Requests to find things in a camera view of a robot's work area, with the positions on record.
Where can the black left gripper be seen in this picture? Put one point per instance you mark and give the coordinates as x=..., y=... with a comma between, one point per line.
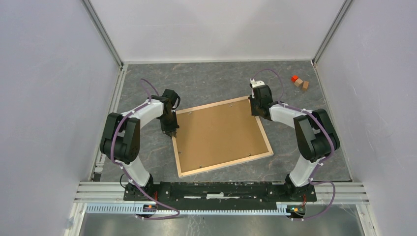
x=171, y=130

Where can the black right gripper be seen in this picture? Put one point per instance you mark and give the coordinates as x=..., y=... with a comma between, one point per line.
x=253, y=112

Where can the light wooden picture frame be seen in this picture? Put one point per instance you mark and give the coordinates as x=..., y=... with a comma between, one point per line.
x=224, y=164

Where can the brown cardboard backing board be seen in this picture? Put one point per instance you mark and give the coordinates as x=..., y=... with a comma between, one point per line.
x=218, y=136

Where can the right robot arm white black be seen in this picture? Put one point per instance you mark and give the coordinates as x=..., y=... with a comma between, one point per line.
x=315, y=135

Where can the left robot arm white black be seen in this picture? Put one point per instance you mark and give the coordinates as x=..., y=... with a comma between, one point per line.
x=121, y=136

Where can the small wooden cube block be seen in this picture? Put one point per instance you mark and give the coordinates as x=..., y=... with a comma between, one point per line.
x=298, y=82

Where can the rectangular wooden block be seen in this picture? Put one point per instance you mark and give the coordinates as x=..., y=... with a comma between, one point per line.
x=305, y=86

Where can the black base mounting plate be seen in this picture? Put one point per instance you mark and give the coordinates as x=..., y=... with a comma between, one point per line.
x=219, y=195

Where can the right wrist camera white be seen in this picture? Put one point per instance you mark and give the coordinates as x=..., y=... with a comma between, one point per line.
x=256, y=83

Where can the aluminium rail with comb strip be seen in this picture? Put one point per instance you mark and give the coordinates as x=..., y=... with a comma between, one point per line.
x=107, y=197

